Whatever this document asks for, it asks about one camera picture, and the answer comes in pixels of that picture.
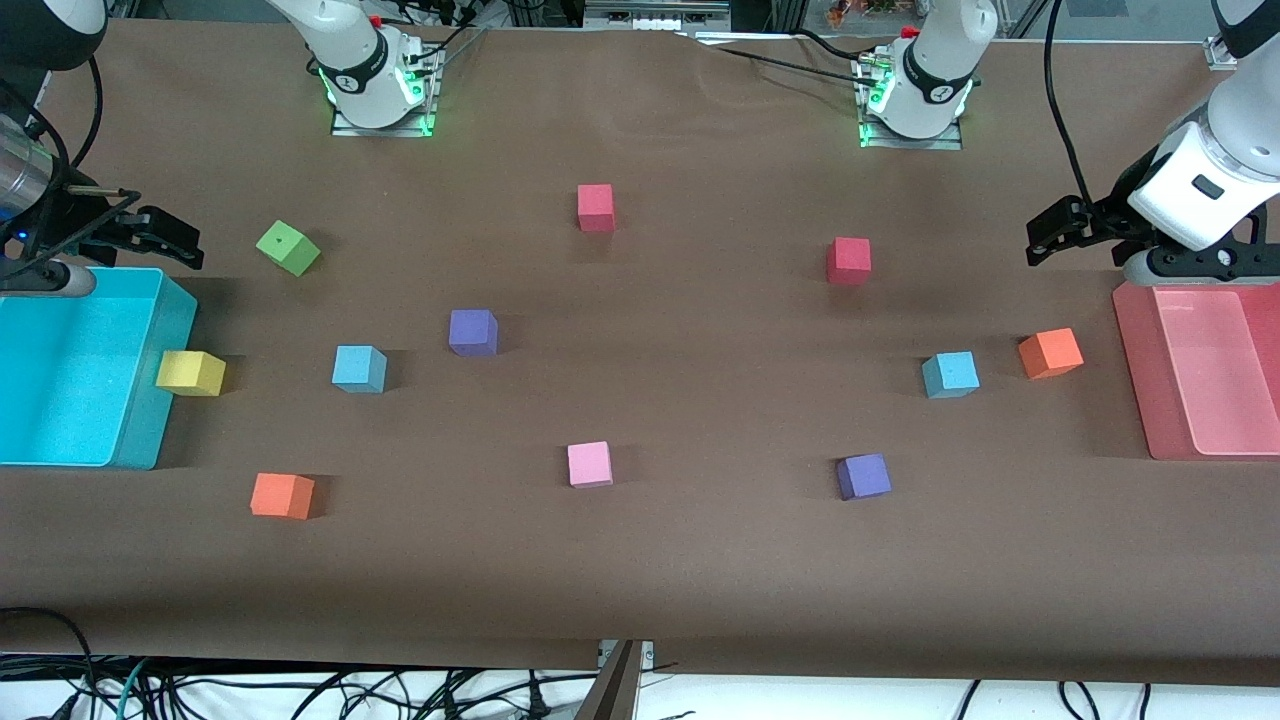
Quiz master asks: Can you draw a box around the black looped cable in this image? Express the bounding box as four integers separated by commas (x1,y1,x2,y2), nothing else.
0,607,96,720

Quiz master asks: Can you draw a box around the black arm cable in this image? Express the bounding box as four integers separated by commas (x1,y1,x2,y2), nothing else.
0,55,106,196
1043,0,1096,216

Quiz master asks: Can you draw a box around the black cable on table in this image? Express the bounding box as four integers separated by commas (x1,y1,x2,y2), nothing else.
675,28,881,81

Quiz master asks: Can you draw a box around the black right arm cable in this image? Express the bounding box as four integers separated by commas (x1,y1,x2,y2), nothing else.
0,55,106,196

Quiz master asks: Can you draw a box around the yellow foam block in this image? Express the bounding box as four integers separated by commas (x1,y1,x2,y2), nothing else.
155,350,227,398

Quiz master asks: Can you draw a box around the cyan plastic bin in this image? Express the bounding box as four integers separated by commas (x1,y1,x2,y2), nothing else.
0,266,199,471

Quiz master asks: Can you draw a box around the pink foam block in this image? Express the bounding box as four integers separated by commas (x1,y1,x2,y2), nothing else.
567,441,614,489

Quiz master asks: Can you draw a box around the purple foam block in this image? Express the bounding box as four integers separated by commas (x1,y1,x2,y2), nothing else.
448,309,499,358
836,454,893,501

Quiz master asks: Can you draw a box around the grey power strip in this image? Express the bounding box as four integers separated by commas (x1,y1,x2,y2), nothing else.
583,0,733,31

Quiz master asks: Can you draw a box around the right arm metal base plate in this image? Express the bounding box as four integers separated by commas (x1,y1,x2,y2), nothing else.
331,100,438,139

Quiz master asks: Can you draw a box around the metal table bracket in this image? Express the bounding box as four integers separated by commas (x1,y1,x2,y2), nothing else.
575,640,656,720

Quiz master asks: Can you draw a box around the orange foam block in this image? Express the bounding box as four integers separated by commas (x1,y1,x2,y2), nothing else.
250,473,316,521
1018,328,1085,381

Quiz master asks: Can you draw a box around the teal cable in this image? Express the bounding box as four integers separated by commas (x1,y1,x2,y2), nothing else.
115,657,153,720

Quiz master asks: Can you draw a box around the pink plastic bin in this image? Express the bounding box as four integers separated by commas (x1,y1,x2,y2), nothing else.
1112,280,1280,462

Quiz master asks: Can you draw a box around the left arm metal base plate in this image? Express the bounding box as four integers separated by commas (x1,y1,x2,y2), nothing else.
860,120,964,151

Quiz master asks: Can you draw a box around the red foam block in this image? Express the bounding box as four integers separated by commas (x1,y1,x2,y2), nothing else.
826,237,872,286
577,184,616,233

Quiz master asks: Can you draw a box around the green foam block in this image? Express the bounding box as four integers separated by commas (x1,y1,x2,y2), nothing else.
256,220,322,278

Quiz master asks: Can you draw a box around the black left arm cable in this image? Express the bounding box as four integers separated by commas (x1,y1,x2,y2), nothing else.
1043,0,1096,216

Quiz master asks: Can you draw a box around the light blue foam block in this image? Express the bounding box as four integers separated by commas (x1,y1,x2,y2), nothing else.
332,345,388,394
921,351,981,400

